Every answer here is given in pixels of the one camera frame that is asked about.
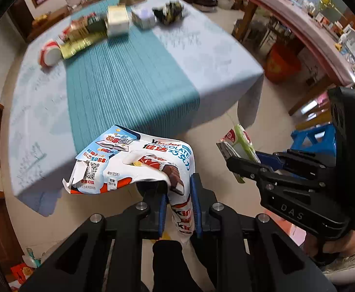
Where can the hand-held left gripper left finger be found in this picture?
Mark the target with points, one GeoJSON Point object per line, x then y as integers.
{"type": "Point", "coordinates": [163, 216]}

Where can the green and white snack packet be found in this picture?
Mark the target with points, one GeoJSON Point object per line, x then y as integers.
{"type": "Point", "coordinates": [241, 141]}

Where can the yellow foil packet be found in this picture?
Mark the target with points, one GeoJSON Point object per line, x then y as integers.
{"type": "Point", "coordinates": [80, 45]}

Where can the white chocolate wrapper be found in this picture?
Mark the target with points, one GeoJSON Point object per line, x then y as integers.
{"type": "Point", "coordinates": [119, 155]}

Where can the blue plastic stool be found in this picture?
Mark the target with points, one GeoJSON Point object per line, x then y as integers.
{"type": "Point", "coordinates": [314, 138]}

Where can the cream carton box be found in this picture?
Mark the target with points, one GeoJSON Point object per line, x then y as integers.
{"type": "Point", "coordinates": [118, 19]}

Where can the long table with pink cloth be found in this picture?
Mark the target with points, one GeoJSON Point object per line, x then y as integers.
{"type": "Point", "coordinates": [305, 27]}

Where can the red and white cup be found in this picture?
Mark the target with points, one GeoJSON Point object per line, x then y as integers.
{"type": "Point", "coordinates": [50, 54]}

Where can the person's right forearm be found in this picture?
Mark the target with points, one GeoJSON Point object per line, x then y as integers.
{"type": "Point", "coordinates": [351, 264]}

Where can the light blue printed tablecloth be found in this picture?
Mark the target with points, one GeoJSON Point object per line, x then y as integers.
{"type": "Point", "coordinates": [128, 82]}

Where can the red and green packet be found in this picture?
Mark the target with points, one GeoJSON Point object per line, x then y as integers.
{"type": "Point", "coordinates": [84, 26]}

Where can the small white blue box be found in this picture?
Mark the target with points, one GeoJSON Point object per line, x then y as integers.
{"type": "Point", "coordinates": [144, 17]}

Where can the red plastic bucket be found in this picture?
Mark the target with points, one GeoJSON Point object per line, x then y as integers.
{"type": "Point", "coordinates": [282, 64]}

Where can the dark crumpled wrapper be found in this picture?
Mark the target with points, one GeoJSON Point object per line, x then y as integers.
{"type": "Point", "coordinates": [170, 12]}

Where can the person's right hand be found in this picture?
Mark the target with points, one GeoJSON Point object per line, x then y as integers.
{"type": "Point", "coordinates": [348, 243]}

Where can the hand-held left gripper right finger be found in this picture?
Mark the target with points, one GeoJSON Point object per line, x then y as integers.
{"type": "Point", "coordinates": [195, 206]}

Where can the red paper packets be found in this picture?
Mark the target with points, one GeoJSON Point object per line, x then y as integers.
{"type": "Point", "coordinates": [20, 272]}

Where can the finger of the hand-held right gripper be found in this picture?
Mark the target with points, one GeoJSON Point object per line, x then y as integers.
{"type": "Point", "coordinates": [268, 160]}
{"type": "Point", "coordinates": [250, 170]}

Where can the small wooden cabinet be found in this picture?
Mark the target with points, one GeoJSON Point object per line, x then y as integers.
{"type": "Point", "coordinates": [46, 22]}

